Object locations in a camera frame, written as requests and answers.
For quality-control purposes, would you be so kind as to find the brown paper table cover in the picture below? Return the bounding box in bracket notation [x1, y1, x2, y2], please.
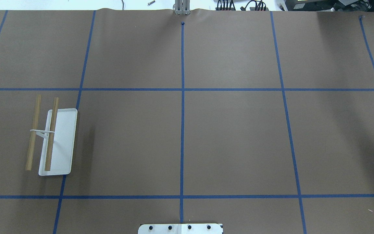
[0, 9, 374, 234]

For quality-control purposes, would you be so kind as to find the aluminium frame post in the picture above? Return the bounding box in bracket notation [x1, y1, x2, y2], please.
[173, 0, 191, 15]

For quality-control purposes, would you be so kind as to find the white towel rack with wooden bars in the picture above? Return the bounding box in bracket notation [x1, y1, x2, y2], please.
[25, 95, 78, 176]

